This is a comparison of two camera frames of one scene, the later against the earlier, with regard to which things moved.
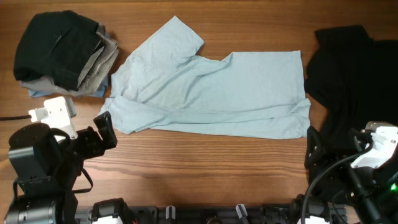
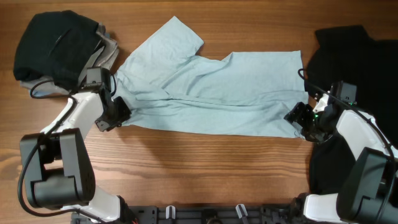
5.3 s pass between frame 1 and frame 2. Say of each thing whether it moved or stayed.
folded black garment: stayed
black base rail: stayed
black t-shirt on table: stayed
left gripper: moved
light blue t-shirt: stayed
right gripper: moved
